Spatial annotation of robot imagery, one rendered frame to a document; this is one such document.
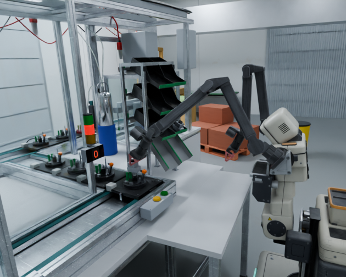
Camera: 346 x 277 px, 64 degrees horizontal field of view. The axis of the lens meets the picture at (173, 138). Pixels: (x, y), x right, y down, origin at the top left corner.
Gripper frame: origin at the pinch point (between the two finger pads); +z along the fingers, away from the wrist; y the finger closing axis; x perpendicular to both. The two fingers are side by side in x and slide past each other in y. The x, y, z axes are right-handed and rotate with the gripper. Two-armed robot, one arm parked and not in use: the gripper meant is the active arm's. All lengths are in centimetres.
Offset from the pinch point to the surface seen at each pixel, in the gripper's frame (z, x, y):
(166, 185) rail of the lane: 1.5, 22.1, -7.8
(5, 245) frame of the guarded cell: -18, 10, 83
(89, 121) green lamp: -16.5, -25.0, 19.3
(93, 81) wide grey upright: 33, -108, -79
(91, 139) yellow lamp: -8.6, -19.1, 19.6
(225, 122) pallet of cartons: 102, -21, -383
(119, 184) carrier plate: 15.4, 1.6, 4.7
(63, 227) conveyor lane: 19.5, 3.9, 45.0
